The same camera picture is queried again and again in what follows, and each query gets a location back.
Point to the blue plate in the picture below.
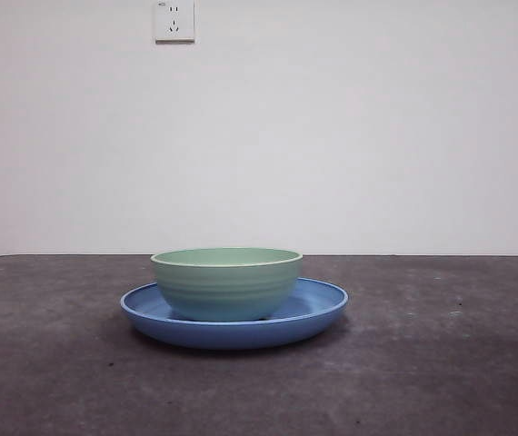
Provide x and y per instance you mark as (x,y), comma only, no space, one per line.
(232,336)

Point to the white wall socket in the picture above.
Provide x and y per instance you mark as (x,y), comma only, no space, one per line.
(174,22)

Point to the green bowl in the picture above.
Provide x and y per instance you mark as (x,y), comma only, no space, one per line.
(227,290)

